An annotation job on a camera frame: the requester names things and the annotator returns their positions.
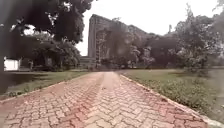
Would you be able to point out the row of trees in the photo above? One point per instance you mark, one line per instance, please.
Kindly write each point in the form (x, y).
(186, 46)

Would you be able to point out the red brick path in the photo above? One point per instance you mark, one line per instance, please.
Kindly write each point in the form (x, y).
(100, 106)

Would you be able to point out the pale stone kerb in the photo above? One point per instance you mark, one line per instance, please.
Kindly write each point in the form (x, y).
(186, 109)

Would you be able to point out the wide grass lawn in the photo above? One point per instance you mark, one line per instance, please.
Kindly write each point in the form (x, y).
(180, 83)

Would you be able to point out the small white building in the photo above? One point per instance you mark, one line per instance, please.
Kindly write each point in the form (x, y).
(10, 64)

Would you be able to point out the tall grey building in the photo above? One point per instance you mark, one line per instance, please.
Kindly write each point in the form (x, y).
(95, 33)

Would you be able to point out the large dark tree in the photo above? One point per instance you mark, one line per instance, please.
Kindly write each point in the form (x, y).
(43, 20)

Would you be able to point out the shaded grass strip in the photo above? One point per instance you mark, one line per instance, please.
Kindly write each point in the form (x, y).
(40, 80)

